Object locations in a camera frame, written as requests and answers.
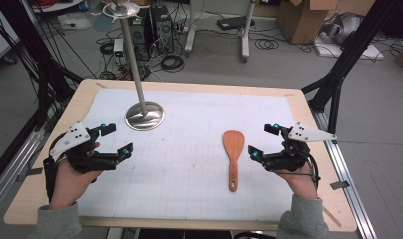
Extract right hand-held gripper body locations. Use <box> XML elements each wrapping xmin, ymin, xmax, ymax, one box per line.
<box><xmin>262</xmin><ymin>121</ymin><xmax>338</xmax><ymax>173</ymax></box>

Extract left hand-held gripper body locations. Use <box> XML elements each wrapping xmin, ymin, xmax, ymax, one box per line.
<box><xmin>49</xmin><ymin>121</ymin><xmax>120</xmax><ymax>174</ymax></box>

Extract wooden rice spatula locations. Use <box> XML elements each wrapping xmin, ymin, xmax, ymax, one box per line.
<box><xmin>222</xmin><ymin>129</ymin><xmax>246</xmax><ymax>193</ymax></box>

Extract metal utensil stand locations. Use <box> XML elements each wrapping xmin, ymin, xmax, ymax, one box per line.
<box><xmin>102</xmin><ymin>0</ymin><xmax>166</xmax><ymax>132</ymax></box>

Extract person's right hand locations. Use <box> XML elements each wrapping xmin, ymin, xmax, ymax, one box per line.
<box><xmin>274</xmin><ymin>140</ymin><xmax>320</xmax><ymax>201</ymax></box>

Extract grey tape strip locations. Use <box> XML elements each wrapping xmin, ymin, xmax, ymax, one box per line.
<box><xmin>329</xmin><ymin>180</ymin><xmax>351</xmax><ymax>191</ymax></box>
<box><xmin>15</xmin><ymin>167</ymin><xmax>44</xmax><ymax>183</ymax></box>

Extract white grid mat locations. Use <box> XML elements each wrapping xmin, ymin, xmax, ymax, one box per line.
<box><xmin>77</xmin><ymin>87</ymin><xmax>299</xmax><ymax>222</ymax></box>

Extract thin wooden stick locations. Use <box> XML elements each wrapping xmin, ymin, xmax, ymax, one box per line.
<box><xmin>321</xmin><ymin>204</ymin><xmax>342</xmax><ymax>229</ymax></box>

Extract small silver power box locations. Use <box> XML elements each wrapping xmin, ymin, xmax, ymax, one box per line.
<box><xmin>113</xmin><ymin>38</ymin><xmax>126</xmax><ymax>65</ymax></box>

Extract white stand leg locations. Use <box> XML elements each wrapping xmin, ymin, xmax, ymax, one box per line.
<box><xmin>184</xmin><ymin>0</ymin><xmax>198</xmax><ymax>57</ymax></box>
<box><xmin>240</xmin><ymin>0</ymin><xmax>257</xmax><ymax>64</ymax></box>

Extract large open cardboard box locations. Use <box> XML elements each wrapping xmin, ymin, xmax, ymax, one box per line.
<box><xmin>276</xmin><ymin>0</ymin><xmax>338</xmax><ymax>46</ymax></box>

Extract flat black device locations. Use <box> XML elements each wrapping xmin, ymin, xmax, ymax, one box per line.
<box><xmin>216</xmin><ymin>15</ymin><xmax>256</xmax><ymax>32</ymax></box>

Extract black computer tower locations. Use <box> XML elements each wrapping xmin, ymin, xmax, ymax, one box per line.
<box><xmin>150</xmin><ymin>5</ymin><xmax>175</xmax><ymax>56</ymax></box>

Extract grey bag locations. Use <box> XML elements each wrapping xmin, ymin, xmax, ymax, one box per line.
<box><xmin>320</xmin><ymin>11</ymin><xmax>365</xmax><ymax>46</ymax></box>

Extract white foam board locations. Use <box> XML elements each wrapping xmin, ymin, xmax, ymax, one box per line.
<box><xmin>313</xmin><ymin>36</ymin><xmax>386</xmax><ymax>62</ymax></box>

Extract right hand-held gripper black cable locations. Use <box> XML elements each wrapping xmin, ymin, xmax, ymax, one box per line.
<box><xmin>275</xmin><ymin>150</ymin><xmax>321</xmax><ymax>190</ymax></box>

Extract hand-held gripper black cable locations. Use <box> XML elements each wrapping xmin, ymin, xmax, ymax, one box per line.
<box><xmin>42</xmin><ymin>131</ymin><xmax>68</xmax><ymax>203</ymax></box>
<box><xmin>275</xmin><ymin>150</ymin><xmax>321</xmax><ymax>190</ymax></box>

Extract left hand-held gripper black cable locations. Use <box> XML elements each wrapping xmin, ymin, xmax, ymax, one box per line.
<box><xmin>42</xmin><ymin>131</ymin><xmax>68</xmax><ymax>203</ymax></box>

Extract aluminium rail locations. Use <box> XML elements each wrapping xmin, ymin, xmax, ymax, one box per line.
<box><xmin>0</xmin><ymin>127</ymin><xmax>46</xmax><ymax>218</ymax></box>
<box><xmin>309</xmin><ymin>108</ymin><xmax>378</xmax><ymax>239</ymax></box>

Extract black metal frame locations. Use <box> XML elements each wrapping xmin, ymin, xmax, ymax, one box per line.
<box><xmin>0</xmin><ymin>0</ymin><xmax>85</xmax><ymax>187</ymax></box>
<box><xmin>301</xmin><ymin>0</ymin><xmax>403</xmax><ymax>144</ymax></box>

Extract thin coiled black cable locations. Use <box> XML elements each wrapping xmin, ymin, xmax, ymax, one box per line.
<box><xmin>254</xmin><ymin>38</ymin><xmax>280</xmax><ymax>51</ymax></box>

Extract thick coiled black cable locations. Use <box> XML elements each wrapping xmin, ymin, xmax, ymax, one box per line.
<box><xmin>159</xmin><ymin>54</ymin><xmax>186</xmax><ymax>74</ymax></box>

